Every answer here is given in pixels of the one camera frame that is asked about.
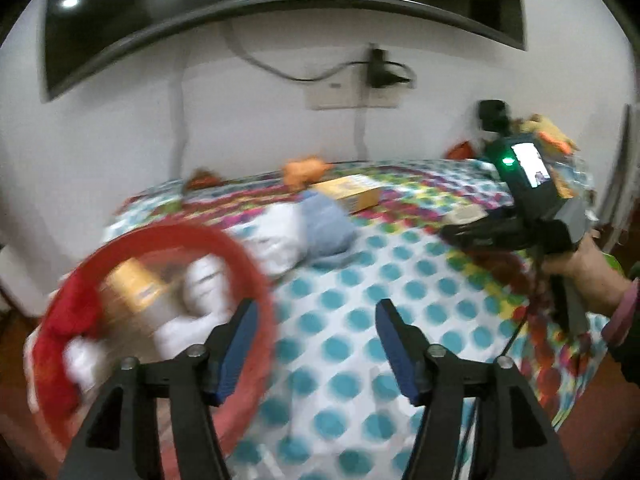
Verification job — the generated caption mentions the small brown toy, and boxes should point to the small brown toy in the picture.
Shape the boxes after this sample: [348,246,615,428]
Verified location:
[187,166,221,191]

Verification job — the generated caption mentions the polka dot tablecloth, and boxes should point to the polka dot tablecloth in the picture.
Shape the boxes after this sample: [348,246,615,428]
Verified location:
[102,157,608,480]

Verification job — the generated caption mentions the brown box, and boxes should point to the brown box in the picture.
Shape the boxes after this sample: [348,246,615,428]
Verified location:
[444,204,490,227]

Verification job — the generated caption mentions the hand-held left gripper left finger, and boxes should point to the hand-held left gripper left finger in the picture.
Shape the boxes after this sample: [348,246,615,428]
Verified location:
[57,297,261,480]

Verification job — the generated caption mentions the grey television cable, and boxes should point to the grey television cable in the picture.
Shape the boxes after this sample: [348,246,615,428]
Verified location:
[227,25,373,83]

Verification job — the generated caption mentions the yellow cardboard box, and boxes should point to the yellow cardboard box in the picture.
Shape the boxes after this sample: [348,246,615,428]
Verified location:
[105,257,168,316]
[310,174,383,213]

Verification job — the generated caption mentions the red round basin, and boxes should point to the red round basin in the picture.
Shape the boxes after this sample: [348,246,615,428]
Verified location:
[30,222,278,461]

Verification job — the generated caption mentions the white rolled sock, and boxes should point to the white rolled sock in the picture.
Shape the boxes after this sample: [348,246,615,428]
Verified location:
[182,255,236,321]

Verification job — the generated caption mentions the colourful plush toy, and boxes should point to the colourful plush toy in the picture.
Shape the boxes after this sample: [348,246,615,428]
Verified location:
[515,115,581,156]

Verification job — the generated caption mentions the red packet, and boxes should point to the red packet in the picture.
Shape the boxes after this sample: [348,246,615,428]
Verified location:
[445,139,476,161]

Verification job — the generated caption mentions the person's right hand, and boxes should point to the person's right hand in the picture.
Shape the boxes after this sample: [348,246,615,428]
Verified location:
[542,234,632,317]

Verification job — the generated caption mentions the black power adapter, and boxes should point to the black power adapter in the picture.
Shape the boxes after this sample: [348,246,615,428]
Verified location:
[367,47,416,88]

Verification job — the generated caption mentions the blue cloth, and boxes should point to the blue cloth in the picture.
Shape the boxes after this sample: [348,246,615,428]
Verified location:
[297,192,357,263]

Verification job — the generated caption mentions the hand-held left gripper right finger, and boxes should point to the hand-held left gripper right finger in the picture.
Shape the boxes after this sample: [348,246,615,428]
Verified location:
[375,299,576,480]

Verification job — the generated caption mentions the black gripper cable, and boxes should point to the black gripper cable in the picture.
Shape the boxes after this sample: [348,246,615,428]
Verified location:
[457,255,546,480]

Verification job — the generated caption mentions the grey socket cable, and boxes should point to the grey socket cable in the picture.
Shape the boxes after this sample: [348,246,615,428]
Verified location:
[352,107,368,163]

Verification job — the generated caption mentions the white folded cloth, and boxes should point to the white folded cloth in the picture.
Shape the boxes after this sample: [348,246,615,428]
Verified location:
[247,202,308,276]

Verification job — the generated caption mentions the plain red cloth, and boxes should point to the plain red cloth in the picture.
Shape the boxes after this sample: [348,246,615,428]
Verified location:
[47,272,108,341]

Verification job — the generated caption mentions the orange toy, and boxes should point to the orange toy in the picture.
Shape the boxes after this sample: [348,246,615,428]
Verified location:
[282,156,333,191]

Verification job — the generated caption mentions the beige wall socket plate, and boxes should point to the beige wall socket plate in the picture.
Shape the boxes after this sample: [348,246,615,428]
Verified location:
[305,72,401,111]

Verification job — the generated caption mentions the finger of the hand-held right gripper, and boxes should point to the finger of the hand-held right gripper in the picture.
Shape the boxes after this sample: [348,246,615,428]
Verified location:
[450,237,526,255]
[440,220,523,241]

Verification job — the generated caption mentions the pink wristband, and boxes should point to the pink wristband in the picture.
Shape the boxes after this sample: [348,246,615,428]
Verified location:
[602,280,640,346]

